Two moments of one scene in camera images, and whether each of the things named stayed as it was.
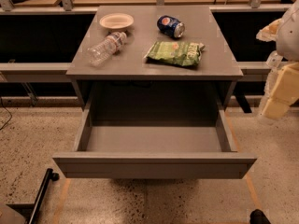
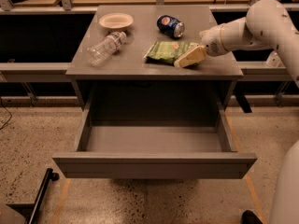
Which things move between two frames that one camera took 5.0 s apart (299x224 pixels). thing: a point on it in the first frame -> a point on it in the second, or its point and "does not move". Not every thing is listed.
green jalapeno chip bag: (176, 53) does not move
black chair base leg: (50, 175) does not move
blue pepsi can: (171, 26) does not move
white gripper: (290, 36) -> (211, 42)
